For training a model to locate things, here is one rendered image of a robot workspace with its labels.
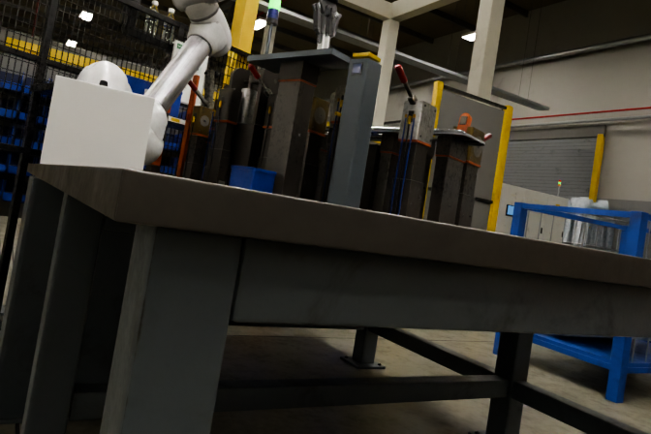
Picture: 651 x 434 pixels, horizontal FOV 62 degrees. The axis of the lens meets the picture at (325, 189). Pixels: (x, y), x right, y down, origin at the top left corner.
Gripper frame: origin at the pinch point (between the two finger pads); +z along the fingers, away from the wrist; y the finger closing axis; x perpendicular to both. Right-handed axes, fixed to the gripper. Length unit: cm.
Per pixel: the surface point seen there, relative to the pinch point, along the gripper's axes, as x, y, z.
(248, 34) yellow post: 121, 42, -41
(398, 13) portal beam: 298, 363, -210
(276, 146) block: -13, -25, 43
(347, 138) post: -41, -21, 41
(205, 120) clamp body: 54, -15, 28
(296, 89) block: -19.0, -24.1, 25.3
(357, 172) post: -43, -17, 50
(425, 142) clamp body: -50, 2, 38
